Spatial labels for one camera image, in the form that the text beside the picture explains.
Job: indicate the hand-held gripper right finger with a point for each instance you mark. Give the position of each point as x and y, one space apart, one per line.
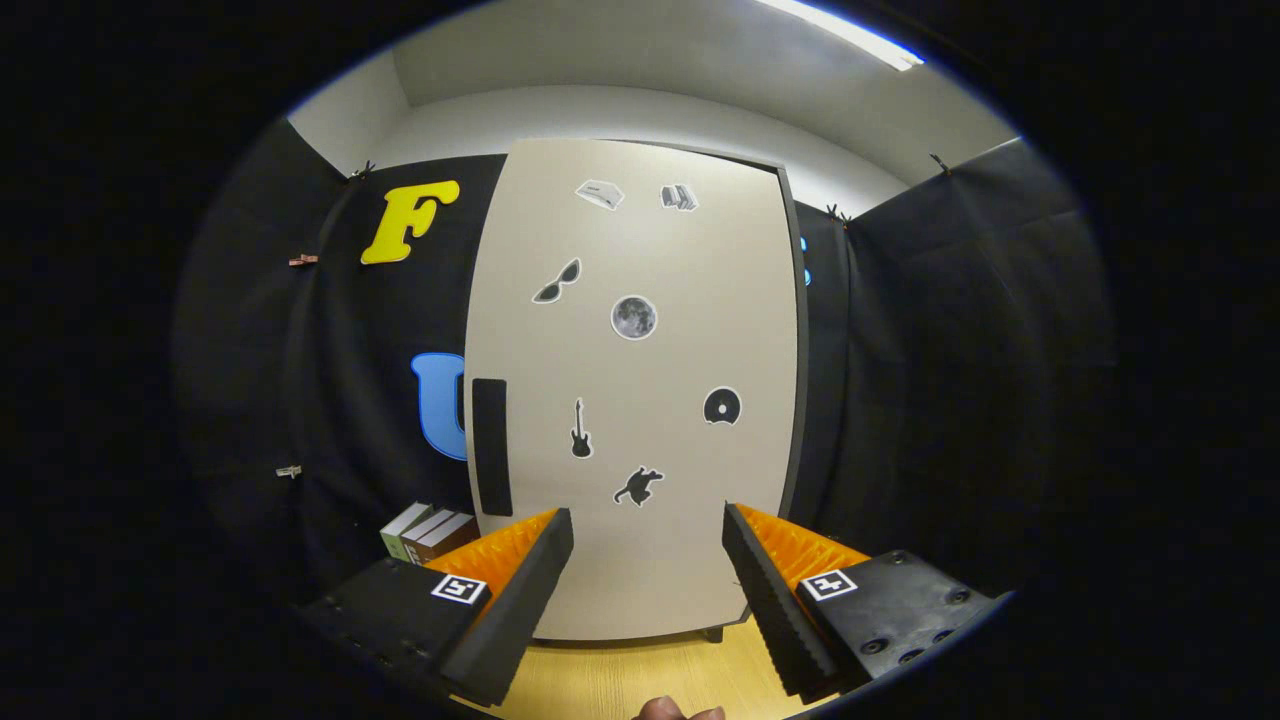
775 610

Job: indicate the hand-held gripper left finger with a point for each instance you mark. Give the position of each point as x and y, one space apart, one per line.
520 610

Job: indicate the beige cabinet door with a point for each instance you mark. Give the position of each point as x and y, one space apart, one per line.
680 250

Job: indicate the brown book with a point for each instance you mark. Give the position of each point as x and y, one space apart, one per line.
452 538

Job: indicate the grey-green book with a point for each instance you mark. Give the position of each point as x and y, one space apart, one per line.
425 530

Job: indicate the grey cabinet body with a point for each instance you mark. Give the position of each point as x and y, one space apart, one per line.
802 380

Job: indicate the black backdrop cloth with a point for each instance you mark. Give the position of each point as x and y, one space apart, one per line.
950 350

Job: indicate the black clip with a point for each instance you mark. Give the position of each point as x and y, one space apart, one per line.
362 171
836 213
938 163

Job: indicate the ceiling light strip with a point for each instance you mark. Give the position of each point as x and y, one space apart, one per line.
845 32

